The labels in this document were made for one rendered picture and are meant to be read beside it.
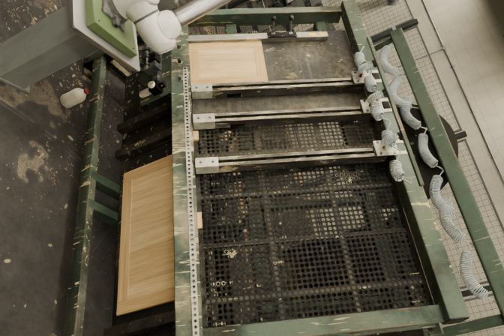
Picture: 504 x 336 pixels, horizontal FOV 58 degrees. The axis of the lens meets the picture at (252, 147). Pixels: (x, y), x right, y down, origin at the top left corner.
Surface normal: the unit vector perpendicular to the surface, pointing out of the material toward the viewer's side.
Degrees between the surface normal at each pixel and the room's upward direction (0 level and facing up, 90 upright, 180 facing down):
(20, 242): 0
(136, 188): 90
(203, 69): 59
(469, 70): 90
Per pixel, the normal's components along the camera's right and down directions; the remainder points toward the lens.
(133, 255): -0.46, -0.45
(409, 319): 0.06, -0.56
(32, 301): 0.88, -0.33
